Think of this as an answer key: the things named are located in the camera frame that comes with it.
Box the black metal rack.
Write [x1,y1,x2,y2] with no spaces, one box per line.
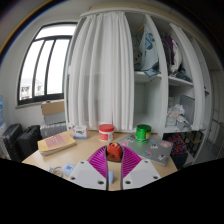
[184,129,205,158]

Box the white power strip cable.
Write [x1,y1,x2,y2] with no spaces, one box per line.
[46,165,64,177]

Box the white curtain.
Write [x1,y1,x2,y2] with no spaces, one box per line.
[66,11,136,132]

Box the black suitcase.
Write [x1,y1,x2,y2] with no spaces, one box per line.
[16,124,43,160]
[1,123,24,163]

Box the brown cardboard box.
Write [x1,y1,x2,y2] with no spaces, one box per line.
[40,99,66,116]

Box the yellow book with pink label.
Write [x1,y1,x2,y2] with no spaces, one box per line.
[37,131,78,157]

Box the grey flat box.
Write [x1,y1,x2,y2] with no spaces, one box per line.
[43,111,67,126]

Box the white jar with red lid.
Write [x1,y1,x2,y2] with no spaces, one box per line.
[98,123,116,143]

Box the white shelf unit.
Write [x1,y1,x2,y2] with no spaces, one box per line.
[124,11,213,134]

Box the small white printed box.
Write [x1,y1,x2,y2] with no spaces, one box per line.
[72,124,89,140]

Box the grey laptop with stickers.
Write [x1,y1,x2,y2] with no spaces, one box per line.
[118,133,174,166]

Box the blue water jug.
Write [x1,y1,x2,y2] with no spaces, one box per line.
[0,94,5,127]

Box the colourful patterned bag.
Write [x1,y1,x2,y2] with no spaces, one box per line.
[165,133,189,158]

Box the white radiator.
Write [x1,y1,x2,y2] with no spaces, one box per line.
[39,121,69,139]

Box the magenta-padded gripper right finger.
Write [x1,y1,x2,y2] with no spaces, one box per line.
[120,146,163,191]

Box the dark framed window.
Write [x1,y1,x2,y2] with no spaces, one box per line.
[16,22,78,106]

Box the green round tin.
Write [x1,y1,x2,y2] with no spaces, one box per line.
[135,124,153,144]

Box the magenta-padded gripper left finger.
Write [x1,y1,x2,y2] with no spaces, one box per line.
[67,146,108,191]

